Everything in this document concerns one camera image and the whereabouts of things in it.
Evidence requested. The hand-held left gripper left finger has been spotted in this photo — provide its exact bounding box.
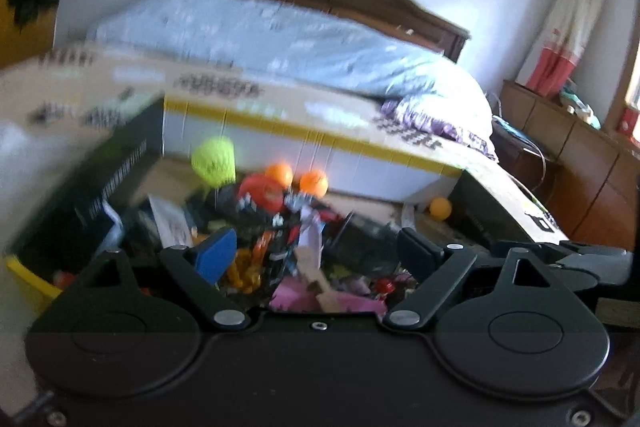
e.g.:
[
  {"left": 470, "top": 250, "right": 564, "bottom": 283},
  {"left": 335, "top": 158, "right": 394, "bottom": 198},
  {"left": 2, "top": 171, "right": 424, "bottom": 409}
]
[{"left": 62, "top": 228, "right": 252, "bottom": 333}]

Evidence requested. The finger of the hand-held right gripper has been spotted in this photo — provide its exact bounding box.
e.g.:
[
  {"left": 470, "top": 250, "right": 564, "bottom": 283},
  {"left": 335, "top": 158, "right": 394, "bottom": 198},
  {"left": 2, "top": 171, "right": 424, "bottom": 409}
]
[{"left": 487, "top": 241, "right": 601, "bottom": 260}]

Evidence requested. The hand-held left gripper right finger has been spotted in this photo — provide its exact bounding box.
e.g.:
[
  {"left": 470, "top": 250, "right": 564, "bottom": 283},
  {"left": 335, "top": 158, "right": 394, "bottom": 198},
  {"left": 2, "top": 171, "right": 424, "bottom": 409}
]
[{"left": 382, "top": 228, "right": 568, "bottom": 333}]

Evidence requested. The yellow cardboard box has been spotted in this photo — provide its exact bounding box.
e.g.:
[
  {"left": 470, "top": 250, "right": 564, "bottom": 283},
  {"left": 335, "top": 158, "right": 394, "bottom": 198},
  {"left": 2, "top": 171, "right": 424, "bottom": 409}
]
[{"left": 5, "top": 94, "right": 568, "bottom": 308}]

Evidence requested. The orange ping-pong ball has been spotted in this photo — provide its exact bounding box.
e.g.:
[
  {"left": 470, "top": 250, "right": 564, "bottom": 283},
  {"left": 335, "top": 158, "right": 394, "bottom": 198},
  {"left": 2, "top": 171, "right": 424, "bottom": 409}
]
[
  {"left": 429, "top": 197, "right": 453, "bottom": 222},
  {"left": 264, "top": 162, "right": 294, "bottom": 188}
]

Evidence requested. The red round toy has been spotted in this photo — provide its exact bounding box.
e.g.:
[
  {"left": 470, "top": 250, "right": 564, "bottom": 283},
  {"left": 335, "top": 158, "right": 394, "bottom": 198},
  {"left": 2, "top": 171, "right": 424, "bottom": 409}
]
[{"left": 237, "top": 174, "right": 286, "bottom": 215}]

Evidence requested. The heap of assorted toys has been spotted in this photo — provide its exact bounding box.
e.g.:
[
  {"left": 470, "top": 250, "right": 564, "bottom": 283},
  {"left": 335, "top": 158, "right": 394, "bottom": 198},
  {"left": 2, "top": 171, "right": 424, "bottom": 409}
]
[{"left": 135, "top": 187, "right": 416, "bottom": 313}]

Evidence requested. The brown wooden cabinet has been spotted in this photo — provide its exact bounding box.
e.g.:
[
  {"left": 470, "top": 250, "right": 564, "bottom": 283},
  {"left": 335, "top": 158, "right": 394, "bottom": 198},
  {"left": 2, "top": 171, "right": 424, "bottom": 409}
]
[{"left": 500, "top": 79, "right": 640, "bottom": 250}]

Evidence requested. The yellow-green ball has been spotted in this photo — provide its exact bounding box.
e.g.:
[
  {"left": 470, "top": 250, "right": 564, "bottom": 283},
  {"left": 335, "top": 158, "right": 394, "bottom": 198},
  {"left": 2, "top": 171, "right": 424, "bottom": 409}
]
[{"left": 191, "top": 136, "right": 237, "bottom": 188}]

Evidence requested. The dark wooden nightstand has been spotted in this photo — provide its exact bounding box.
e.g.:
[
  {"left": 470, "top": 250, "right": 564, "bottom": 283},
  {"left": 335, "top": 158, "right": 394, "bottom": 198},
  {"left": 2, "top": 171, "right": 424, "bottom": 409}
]
[{"left": 492, "top": 117, "right": 558, "bottom": 198}]

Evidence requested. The orange ball pair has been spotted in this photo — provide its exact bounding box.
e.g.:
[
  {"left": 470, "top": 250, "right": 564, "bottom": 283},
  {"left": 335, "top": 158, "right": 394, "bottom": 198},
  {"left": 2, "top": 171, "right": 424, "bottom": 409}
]
[{"left": 299, "top": 169, "right": 329, "bottom": 196}]

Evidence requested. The purple patterned pillow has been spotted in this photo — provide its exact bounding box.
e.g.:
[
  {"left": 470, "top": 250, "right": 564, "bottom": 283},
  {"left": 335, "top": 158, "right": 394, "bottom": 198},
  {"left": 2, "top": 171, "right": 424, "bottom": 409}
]
[{"left": 380, "top": 99, "right": 498, "bottom": 160}]

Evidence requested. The clutter of small things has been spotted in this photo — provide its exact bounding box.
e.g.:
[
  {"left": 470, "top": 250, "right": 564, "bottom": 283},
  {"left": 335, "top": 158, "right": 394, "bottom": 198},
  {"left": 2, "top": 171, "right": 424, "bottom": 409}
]
[{"left": 559, "top": 82, "right": 601, "bottom": 128}]

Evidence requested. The red box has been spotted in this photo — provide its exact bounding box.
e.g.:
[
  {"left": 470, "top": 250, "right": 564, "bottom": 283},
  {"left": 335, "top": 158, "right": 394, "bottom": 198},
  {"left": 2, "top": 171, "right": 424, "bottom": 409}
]
[{"left": 617, "top": 107, "right": 640, "bottom": 138}]

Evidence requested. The red and white curtain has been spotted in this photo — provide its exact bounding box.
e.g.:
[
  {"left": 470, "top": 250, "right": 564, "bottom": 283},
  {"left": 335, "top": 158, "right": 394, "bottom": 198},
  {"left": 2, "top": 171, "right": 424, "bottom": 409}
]
[{"left": 525, "top": 0, "right": 611, "bottom": 96}]

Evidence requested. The light blue quilt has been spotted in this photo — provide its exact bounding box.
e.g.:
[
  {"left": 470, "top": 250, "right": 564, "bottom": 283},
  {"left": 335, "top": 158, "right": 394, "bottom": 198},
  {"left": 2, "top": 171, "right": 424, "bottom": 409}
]
[{"left": 87, "top": 0, "right": 493, "bottom": 128}]

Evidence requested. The white cable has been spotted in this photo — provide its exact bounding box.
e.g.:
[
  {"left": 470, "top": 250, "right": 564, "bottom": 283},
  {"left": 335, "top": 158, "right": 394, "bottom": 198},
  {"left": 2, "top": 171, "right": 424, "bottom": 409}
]
[{"left": 487, "top": 92, "right": 550, "bottom": 198}]

